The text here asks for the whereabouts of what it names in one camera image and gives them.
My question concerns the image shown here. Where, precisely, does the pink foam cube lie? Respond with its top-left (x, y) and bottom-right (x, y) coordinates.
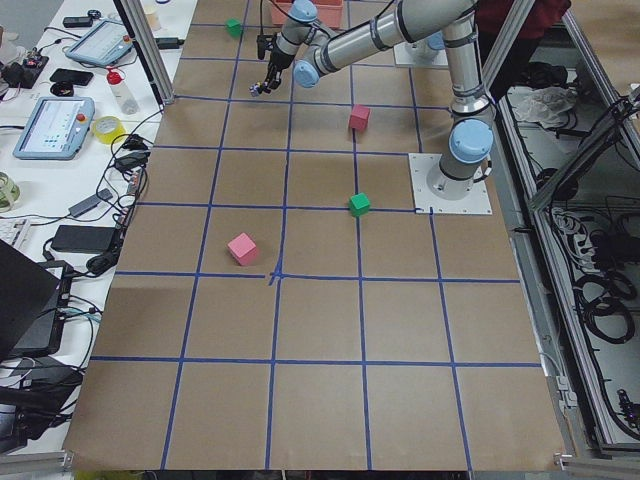
top-left (348, 104), bottom-right (371, 132)

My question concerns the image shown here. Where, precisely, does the yellow tape roll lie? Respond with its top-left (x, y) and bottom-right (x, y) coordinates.
top-left (91, 116), bottom-right (126, 145)

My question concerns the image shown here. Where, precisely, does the pink plastic tray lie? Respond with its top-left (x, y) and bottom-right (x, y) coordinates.
top-left (269, 0), bottom-right (344, 28)

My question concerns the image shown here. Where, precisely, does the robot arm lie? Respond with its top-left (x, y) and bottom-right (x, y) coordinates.
top-left (254, 0), bottom-right (494, 181)

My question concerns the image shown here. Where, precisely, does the teach pendant far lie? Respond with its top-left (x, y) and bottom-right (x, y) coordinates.
top-left (65, 19), bottom-right (133, 67)

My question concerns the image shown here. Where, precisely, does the aluminium frame post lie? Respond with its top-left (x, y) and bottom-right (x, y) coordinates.
top-left (113, 0), bottom-right (175, 107)

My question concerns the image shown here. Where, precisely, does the person in red shirt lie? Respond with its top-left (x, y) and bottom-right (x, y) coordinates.
top-left (475, 0), bottom-right (571, 101)

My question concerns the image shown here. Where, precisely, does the white squeeze bottle red cap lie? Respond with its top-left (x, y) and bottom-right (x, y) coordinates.
top-left (106, 68), bottom-right (139, 115)

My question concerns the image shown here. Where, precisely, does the white crumpled cloth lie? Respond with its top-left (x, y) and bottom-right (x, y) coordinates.
top-left (514, 86), bottom-right (577, 129)

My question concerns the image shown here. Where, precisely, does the pink cube near centre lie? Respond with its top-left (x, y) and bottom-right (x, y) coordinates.
top-left (227, 232), bottom-right (259, 266)

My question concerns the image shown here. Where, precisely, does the black power adapter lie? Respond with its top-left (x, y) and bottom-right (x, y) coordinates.
top-left (51, 225), bottom-right (116, 254)

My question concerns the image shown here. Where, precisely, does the green cube near base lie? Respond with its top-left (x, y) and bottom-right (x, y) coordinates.
top-left (348, 192), bottom-right (371, 218)

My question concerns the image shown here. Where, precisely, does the teach pendant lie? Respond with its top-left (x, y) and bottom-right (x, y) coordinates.
top-left (13, 97), bottom-right (95, 161)
top-left (65, 19), bottom-right (133, 67)

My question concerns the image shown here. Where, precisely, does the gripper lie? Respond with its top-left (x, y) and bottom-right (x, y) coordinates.
top-left (264, 42), bottom-right (295, 94)

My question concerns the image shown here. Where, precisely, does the teach pendant near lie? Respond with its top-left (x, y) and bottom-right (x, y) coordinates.
top-left (13, 97), bottom-right (95, 161)

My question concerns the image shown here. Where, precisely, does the black laptop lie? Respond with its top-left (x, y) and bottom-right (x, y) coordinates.
top-left (1, 242), bottom-right (72, 360)

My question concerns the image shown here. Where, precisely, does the green cube far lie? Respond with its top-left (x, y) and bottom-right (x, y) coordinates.
top-left (225, 18), bottom-right (243, 38)

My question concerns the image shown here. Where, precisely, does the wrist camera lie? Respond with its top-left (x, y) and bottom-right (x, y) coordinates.
top-left (256, 33), bottom-right (275, 60)

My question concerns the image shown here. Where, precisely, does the black smartphone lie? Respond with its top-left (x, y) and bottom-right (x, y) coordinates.
top-left (49, 68), bottom-right (94, 87)

